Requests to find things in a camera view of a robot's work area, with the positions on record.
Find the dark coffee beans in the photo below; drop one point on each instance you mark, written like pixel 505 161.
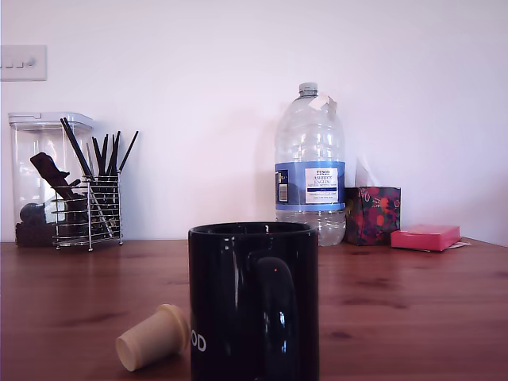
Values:
pixel 31 236

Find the large clear water bottle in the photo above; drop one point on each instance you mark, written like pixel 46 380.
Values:
pixel 309 139

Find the white paper tag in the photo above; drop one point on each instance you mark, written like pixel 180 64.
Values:
pixel 319 104

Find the white tissue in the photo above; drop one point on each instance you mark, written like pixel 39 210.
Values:
pixel 363 174

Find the black mug with white lettering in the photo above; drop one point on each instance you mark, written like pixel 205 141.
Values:
pixel 222 297

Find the floral tissue box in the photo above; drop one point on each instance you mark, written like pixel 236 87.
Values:
pixel 373 214

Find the black chopstick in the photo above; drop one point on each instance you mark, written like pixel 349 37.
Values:
pixel 75 148
pixel 111 155
pixel 97 156
pixel 117 152
pixel 79 147
pixel 104 155
pixel 128 151

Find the pink flat box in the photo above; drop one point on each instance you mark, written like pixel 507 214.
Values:
pixel 424 238

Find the dark brown scoop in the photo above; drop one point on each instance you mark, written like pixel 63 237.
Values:
pixel 45 166

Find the beige paper slip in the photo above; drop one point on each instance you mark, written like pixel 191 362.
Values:
pixel 462 244

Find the clear container with white lid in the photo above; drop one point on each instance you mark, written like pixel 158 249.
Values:
pixel 21 174

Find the white wall switch plate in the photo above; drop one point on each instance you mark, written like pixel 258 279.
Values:
pixel 24 63

